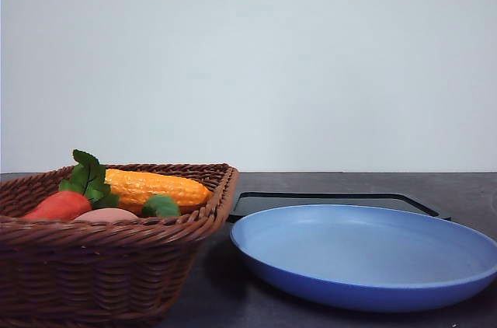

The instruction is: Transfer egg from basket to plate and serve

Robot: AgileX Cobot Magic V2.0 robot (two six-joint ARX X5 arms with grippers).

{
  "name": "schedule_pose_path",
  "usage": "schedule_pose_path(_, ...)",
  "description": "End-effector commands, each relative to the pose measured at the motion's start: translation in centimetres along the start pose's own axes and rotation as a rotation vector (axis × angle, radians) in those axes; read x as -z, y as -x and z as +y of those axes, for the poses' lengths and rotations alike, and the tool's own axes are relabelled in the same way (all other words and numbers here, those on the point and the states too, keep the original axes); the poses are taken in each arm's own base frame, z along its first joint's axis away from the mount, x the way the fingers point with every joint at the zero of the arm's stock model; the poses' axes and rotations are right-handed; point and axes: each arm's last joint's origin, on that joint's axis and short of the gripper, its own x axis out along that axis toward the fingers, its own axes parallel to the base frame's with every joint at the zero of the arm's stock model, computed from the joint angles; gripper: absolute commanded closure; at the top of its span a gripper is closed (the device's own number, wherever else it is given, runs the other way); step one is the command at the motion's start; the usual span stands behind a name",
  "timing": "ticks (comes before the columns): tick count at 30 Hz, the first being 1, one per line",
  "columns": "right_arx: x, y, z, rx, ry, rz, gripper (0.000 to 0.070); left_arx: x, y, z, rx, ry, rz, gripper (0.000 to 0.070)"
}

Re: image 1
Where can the yellow plastic corn cob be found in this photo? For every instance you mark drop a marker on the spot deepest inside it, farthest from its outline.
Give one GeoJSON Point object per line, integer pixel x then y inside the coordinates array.
{"type": "Point", "coordinates": [133, 188]}

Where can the pink-brown egg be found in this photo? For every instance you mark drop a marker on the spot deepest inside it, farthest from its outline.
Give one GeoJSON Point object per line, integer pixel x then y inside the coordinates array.
{"type": "Point", "coordinates": [106, 214]}

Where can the red plastic carrot with leaves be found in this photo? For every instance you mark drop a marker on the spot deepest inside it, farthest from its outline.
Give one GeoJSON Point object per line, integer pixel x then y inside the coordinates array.
{"type": "Point", "coordinates": [87, 190]}

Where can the black rectangular tray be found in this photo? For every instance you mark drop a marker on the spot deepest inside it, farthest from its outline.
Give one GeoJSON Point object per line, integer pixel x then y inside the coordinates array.
{"type": "Point", "coordinates": [250, 202]}

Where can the brown wicker basket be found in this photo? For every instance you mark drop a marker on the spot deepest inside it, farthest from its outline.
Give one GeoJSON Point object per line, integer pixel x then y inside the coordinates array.
{"type": "Point", "coordinates": [107, 268]}

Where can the green plastic pepper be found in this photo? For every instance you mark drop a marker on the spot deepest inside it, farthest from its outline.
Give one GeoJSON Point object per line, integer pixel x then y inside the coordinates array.
{"type": "Point", "coordinates": [160, 205]}

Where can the blue round plate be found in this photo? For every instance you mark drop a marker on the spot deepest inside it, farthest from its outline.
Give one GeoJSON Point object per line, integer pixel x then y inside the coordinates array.
{"type": "Point", "coordinates": [362, 258]}

